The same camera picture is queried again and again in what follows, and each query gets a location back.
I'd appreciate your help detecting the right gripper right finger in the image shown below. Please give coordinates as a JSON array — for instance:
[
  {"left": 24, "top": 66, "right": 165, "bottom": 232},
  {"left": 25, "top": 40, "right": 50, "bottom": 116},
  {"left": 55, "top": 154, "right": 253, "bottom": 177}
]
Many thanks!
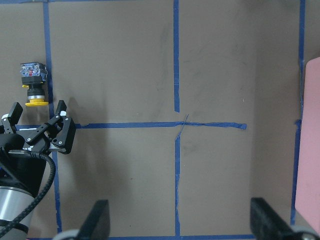
[{"left": 249, "top": 197, "right": 320, "bottom": 240}]

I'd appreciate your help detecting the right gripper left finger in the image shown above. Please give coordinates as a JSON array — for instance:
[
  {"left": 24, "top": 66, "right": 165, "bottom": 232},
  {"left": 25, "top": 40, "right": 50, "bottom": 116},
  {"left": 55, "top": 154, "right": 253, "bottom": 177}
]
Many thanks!
[{"left": 53, "top": 199, "right": 110, "bottom": 240}]

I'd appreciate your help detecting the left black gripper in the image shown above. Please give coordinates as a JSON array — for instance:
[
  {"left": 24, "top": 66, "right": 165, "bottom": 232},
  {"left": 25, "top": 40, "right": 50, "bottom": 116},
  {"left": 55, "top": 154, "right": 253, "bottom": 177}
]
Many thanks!
[{"left": 0, "top": 100, "right": 76, "bottom": 165}]

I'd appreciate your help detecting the yellow push button switch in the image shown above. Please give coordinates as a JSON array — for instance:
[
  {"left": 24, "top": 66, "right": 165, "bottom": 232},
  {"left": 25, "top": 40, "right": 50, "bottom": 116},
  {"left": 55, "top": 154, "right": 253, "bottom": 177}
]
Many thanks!
[{"left": 20, "top": 62, "right": 49, "bottom": 107}]

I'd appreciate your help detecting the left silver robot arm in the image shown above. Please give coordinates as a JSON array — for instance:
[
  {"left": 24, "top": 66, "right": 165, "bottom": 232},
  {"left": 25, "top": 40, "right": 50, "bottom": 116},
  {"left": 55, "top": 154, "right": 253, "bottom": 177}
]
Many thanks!
[{"left": 0, "top": 100, "right": 76, "bottom": 240}]

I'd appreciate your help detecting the pink plastic bin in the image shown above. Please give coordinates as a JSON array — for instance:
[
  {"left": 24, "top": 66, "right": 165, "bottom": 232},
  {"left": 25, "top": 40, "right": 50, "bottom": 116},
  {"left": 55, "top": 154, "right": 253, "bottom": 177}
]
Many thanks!
[{"left": 295, "top": 57, "right": 320, "bottom": 233}]

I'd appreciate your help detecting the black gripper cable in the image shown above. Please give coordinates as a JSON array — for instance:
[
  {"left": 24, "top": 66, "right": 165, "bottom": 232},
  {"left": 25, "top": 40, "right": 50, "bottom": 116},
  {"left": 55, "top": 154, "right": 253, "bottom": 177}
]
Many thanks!
[{"left": 0, "top": 152, "right": 56, "bottom": 232}]

